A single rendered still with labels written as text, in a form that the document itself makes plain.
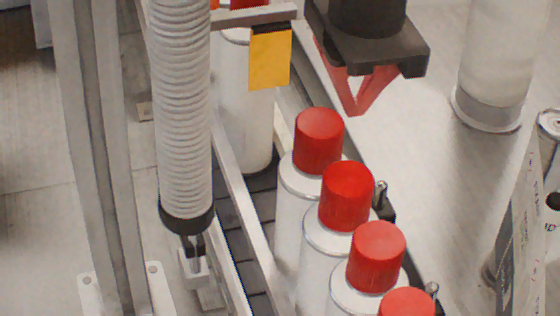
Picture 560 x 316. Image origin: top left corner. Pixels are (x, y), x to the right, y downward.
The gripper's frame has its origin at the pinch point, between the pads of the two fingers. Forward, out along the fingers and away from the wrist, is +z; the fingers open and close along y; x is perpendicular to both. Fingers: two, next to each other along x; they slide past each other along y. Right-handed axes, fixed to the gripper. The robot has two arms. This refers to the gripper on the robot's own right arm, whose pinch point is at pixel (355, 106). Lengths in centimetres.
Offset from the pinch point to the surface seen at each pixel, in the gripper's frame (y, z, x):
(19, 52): 41, 19, 29
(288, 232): -9.4, 2.0, 8.3
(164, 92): -14.1, -17.1, 17.2
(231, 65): 8.1, 0.6, 8.1
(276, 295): -12.5, 5.3, 10.0
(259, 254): -8.4, 5.3, 10.1
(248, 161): 7.1, 11.6, 6.6
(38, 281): 2.9, 18.7, 29.2
